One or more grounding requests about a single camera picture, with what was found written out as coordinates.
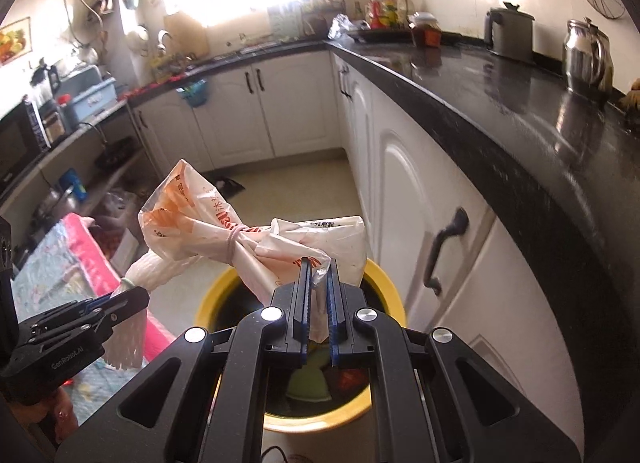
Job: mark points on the black microwave oven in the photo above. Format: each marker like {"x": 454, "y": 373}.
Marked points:
{"x": 15, "y": 143}

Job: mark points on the black bag on floor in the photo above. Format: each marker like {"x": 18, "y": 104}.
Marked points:
{"x": 227, "y": 187}

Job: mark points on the white foam net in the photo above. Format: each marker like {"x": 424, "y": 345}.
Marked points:
{"x": 130, "y": 343}

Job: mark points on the blue container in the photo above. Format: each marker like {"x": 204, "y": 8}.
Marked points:
{"x": 72, "y": 185}

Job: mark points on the red sauce bottle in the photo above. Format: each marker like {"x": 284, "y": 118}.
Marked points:
{"x": 375, "y": 13}

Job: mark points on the fruit wall picture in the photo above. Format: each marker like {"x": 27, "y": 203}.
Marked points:
{"x": 15, "y": 40}

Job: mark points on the red plastic bag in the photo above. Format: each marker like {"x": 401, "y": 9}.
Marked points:
{"x": 350, "y": 379}

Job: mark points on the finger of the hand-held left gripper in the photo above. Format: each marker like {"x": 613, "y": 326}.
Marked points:
{"x": 125, "y": 310}
{"x": 70, "y": 309}

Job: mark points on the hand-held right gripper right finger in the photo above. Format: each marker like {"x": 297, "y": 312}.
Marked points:
{"x": 334, "y": 313}

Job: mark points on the shiny steel jug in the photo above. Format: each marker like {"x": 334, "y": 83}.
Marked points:
{"x": 585, "y": 58}

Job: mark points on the black blender jug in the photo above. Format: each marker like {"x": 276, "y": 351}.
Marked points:
{"x": 46, "y": 75}

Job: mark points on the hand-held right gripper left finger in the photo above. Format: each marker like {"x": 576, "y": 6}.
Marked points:
{"x": 305, "y": 313}

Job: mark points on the printed blanket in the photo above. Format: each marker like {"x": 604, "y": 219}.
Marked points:
{"x": 80, "y": 238}

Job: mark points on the ginger root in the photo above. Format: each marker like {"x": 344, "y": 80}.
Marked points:
{"x": 631, "y": 95}

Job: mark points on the white kitchen cabinets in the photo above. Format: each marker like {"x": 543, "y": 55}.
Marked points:
{"x": 300, "y": 103}

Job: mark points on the person's left hand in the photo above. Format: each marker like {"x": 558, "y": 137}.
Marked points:
{"x": 62, "y": 413}

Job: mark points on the clear plastic bag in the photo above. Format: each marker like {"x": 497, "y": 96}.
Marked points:
{"x": 342, "y": 27}

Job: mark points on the blue hanging cabinet bin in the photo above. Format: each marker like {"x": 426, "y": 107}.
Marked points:
{"x": 192, "y": 95}

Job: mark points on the orange white plastic bag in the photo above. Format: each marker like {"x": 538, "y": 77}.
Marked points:
{"x": 190, "y": 213}

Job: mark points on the brown glass jar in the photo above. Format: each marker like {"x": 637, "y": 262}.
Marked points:
{"x": 426, "y": 33}

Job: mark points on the yellow rimmed trash bin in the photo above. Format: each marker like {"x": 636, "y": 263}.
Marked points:
{"x": 300, "y": 425}

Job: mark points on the blue plastic basket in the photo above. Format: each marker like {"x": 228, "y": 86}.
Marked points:
{"x": 90, "y": 100}

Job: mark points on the steel cooking pot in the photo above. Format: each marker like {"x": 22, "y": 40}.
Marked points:
{"x": 55, "y": 205}

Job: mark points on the yellow oil bottle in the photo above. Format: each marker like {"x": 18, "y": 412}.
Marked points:
{"x": 391, "y": 13}

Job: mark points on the wooden cutting board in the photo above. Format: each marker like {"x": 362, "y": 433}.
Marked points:
{"x": 187, "y": 38}

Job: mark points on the steel shelf rack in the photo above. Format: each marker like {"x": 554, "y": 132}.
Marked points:
{"x": 80, "y": 135}

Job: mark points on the grey kettle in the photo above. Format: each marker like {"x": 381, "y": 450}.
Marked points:
{"x": 510, "y": 35}

